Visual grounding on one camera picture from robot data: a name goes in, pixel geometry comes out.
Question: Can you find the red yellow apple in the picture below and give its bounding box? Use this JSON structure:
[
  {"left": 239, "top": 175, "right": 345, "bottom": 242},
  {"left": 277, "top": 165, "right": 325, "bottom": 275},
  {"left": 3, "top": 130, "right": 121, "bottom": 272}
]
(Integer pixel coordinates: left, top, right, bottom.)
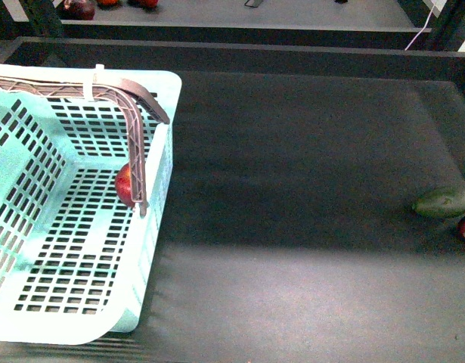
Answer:
[{"left": 114, "top": 163, "right": 135, "bottom": 209}]

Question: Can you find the brown basket handle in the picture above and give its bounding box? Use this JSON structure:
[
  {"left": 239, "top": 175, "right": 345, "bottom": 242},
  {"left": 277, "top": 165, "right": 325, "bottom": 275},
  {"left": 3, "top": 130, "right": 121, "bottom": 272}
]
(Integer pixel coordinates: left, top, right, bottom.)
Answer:
[{"left": 0, "top": 75, "right": 170, "bottom": 217}]

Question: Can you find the black upper display tray right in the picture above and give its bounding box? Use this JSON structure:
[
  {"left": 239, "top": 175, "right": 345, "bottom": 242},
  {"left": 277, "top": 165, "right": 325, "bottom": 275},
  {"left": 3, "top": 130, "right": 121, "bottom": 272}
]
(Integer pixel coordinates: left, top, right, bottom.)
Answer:
[{"left": 61, "top": 1, "right": 430, "bottom": 49}]

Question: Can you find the small red apple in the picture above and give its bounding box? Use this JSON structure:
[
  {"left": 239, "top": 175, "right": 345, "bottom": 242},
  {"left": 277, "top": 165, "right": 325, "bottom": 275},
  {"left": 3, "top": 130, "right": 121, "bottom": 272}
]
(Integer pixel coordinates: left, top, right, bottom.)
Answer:
[{"left": 129, "top": 0, "right": 159, "bottom": 9}]

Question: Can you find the black perforated shelf post right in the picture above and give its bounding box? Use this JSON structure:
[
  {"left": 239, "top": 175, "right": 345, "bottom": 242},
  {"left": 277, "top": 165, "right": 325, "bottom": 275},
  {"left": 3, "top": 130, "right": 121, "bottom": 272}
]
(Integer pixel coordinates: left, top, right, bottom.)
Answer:
[{"left": 20, "top": 0, "right": 64, "bottom": 38}]

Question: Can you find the dark red fruit front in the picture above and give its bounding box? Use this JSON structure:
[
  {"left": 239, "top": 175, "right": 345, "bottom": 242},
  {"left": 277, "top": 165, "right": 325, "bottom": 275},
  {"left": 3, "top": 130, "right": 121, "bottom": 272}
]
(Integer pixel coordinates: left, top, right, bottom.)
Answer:
[{"left": 63, "top": 0, "right": 95, "bottom": 20}]

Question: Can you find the green avocado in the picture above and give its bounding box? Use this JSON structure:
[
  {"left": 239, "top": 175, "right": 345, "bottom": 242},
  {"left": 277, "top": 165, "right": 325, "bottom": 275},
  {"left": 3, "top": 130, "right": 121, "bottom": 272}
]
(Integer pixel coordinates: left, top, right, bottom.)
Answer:
[{"left": 412, "top": 187, "right": 465, "bottom": 219}]

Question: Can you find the white cable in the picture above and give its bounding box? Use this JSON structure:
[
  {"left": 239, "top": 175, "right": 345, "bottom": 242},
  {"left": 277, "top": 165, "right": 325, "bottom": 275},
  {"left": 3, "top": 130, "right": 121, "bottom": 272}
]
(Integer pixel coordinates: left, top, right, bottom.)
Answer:
[{"left": 404, "top": 0, "right": 441, "bottom": 51}]

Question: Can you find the light blue plastic shopping basket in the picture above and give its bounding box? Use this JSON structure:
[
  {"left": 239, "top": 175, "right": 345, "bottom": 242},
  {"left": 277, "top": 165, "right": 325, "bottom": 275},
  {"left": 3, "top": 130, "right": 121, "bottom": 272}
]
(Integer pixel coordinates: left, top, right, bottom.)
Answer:
[{"left": 0, "top": 64, "right": 181, "bottom": 344}]

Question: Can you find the black display tray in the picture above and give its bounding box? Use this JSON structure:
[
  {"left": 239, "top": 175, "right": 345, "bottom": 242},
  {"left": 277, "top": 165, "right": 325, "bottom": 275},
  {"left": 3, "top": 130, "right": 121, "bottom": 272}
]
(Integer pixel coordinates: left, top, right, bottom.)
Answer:
[
  {"left": 61, "top": 1, "right": 430, "bottom": 49},
  {"left": 0, "top": 38, "right": 465, "bottom": 362}
]

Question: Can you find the orange red fruit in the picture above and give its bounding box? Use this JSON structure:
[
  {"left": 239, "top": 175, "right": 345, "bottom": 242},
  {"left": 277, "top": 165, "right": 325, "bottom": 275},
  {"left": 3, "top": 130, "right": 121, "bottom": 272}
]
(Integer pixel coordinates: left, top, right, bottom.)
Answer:
[{"left": 96, "top": 0, "right": 119, "bottom": 7}]

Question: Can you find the black lower display tray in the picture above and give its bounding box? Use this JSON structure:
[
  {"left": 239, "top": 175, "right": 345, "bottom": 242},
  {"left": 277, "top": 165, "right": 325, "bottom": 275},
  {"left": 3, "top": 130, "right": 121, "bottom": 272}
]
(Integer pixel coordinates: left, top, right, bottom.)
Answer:
[{"left": 0, "top": 38, "right": 465, "bottom": 362}]

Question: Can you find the white zip tie right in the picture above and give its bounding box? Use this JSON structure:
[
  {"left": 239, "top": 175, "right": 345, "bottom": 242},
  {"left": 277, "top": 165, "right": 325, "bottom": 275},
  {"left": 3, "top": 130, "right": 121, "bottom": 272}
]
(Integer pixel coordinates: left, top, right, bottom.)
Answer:
[{"left": 82, "top": 64, "right": 104, "bottom": 102}]

